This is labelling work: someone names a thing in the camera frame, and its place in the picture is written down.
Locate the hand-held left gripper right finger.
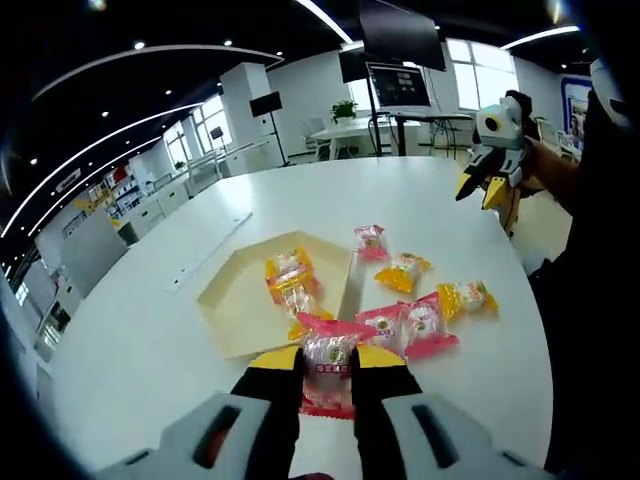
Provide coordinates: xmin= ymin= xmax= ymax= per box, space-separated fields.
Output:
xmin=351 ymin=347 xmax=549 ymax=480

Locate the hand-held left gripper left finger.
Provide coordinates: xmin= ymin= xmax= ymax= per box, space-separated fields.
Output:
xmin=97 ymin=348 xmax=305 ymax=480

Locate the beige hexagonal bowl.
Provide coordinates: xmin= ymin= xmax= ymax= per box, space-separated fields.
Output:
xmin=196 ymin=229 xmax=361 ymax=361

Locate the white table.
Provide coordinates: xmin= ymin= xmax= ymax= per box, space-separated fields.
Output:
xmin=37 ymin=154 xmax=551 ymax=474

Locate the lit computer monitor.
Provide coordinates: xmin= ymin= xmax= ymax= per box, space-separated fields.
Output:
xmin=366 ymin=60 xmax=432 ymax=109

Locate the white chest-worn device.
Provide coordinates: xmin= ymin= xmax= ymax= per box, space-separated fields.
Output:
xmin=589 ymin=57 xmax=634 ymax=126

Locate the white desk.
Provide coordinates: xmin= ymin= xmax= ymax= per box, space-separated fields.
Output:
xmin=309 ymin=117 xmax=416 ymax=159

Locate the large black monitor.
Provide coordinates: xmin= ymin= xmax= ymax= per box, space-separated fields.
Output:
xmin=358 ymin=0 xmax=447 ymax=72

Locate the person in black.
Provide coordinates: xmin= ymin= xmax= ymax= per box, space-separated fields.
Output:
xmin=524 ymin=89 xmax=640 ymax=471

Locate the potted green plant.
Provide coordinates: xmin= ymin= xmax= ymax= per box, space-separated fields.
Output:
xmin=330 ymin=99 xmax=360 ymax=125

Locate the white power strip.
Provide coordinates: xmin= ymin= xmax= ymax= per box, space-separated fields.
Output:
xmin=164 ymin=212 xmax=254 ymax=295

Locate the grey mesh office chair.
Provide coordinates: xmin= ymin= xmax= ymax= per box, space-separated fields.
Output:
xmin=59 ymin=209 xmax=129 ymax=296

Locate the black screen on stand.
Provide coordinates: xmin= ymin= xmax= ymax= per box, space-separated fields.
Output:
xmin=249 ymin=91 xmax=291 ymax=169

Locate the white shelf with boxes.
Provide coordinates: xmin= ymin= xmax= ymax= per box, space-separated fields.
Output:
xmin=102 ymin=167 xmax=146 ymax=211

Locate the blue wall poster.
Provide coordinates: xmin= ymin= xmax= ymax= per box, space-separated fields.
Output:
xmin=559 ymin=74 xmax=591 ymax=151

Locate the yellow wall decoration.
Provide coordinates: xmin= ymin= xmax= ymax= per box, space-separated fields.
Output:
xmin=74 ymin=187 xmax=121 ymax=214

